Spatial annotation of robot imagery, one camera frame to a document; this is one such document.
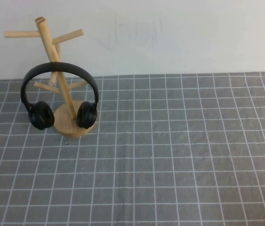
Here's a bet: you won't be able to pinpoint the black over-ear headphones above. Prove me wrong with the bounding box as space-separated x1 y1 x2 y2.
20 61 100 130

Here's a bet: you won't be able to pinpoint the wooden branched headphone stand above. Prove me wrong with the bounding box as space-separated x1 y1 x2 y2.
4 16 97 139

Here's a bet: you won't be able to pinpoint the grey white-checked tablecloth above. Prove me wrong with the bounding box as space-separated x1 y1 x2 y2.
0 72 265 226

